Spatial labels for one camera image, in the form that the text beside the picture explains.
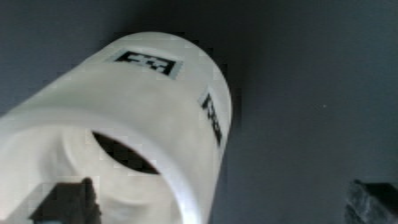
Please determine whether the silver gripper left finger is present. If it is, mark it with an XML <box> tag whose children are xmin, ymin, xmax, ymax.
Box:
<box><xmin>28</xmin><ymin>178</ymin><xmax>101</xmax><ymax>224</ymax></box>

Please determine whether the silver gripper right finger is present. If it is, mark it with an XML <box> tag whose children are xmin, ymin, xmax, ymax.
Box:
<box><xmin>344</xmin><ymin>180</ymin><xmax>398</xmax><ymax>224</ymax></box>

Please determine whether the white lamp shade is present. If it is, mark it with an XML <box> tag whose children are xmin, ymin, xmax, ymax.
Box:
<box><xmin>0</xmin><ymin>32</ymin><xmax>232</xmax><ymax>224</ymax></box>

